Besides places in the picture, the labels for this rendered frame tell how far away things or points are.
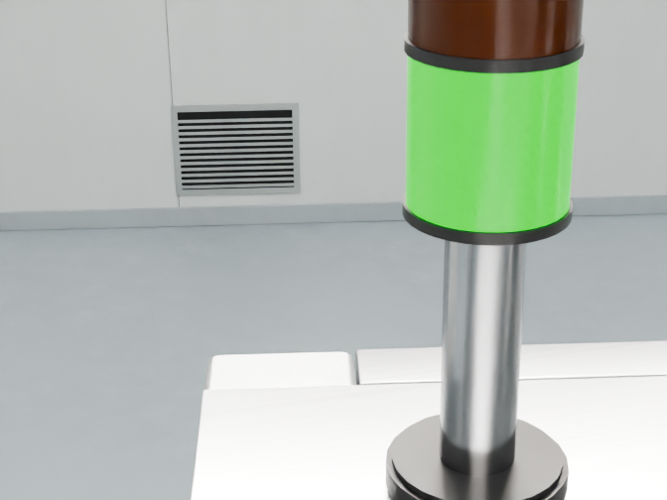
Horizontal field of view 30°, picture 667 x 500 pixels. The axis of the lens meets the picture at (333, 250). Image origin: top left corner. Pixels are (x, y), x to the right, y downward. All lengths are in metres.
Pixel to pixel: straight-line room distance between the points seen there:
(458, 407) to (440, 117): 0.10
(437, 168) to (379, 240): 5.54
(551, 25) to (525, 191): 0.05
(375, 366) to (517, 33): 0.19
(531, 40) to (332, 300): 4.99
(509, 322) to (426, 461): 0.06
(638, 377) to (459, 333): 0.13
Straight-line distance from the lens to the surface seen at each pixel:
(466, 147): 0.35
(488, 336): 0.38
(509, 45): 0.34
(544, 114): 0.35
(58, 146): 6.07
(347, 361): 0.50
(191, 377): 4.77
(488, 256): 0.37
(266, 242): 5.89
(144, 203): 6.11
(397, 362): 0.50
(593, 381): 0.49
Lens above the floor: 2.34
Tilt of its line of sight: 24 degrees down
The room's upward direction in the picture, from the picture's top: 1 degrees counter-clockwise
